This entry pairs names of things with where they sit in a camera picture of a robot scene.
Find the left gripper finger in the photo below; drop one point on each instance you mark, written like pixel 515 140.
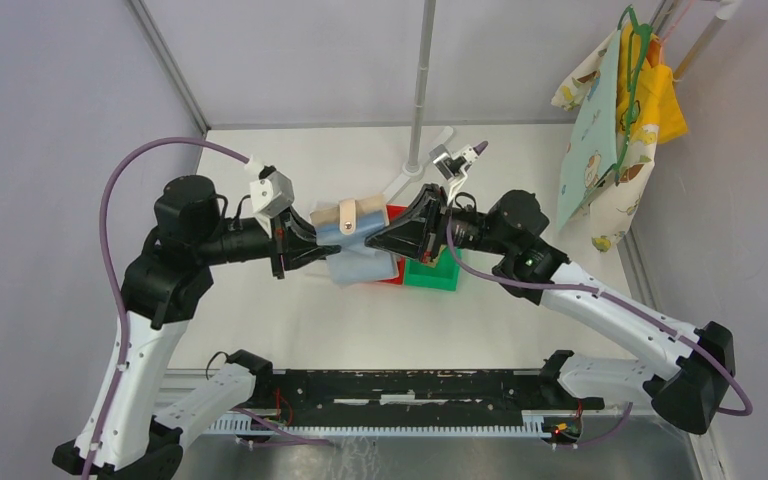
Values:
pixel 302 255
pixel 297 231

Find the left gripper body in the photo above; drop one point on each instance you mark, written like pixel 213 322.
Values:
pixel 278 243

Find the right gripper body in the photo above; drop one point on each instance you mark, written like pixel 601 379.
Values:
pixel 441 228

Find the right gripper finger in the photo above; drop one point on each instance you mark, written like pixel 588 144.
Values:
pixel 424 212
pixel 411 240

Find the beige card holder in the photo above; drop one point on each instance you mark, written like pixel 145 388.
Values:
pixel 347 224

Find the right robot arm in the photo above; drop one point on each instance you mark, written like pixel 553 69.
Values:
pixel 686 374

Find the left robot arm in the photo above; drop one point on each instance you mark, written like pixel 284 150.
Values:
pixel 126 436

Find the red plastic bin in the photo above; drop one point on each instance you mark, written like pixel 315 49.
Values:
pixel 393 211

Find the white pole stand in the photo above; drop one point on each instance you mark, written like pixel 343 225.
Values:
pixel 419 154

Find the green plastic bin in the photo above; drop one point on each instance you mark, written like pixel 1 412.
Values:
pixel 442 275

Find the hanging patterned cloth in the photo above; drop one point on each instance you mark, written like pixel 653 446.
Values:
pixel 586 190

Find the yellow hanging garment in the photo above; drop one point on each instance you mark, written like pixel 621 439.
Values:
pixel 665 99

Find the green clothes hanger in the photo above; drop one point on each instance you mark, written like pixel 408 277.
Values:
pixel 637 152

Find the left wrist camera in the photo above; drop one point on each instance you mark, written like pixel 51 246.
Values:
pixel 270 193

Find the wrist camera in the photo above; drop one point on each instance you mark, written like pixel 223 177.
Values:
pixel 454 167
pixel 270 193

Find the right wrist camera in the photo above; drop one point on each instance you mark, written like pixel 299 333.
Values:
pixel 454 167

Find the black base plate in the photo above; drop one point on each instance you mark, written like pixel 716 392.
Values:
pixel 411 398

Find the white hanger rail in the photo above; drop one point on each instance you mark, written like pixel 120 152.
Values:
pixel 726 11

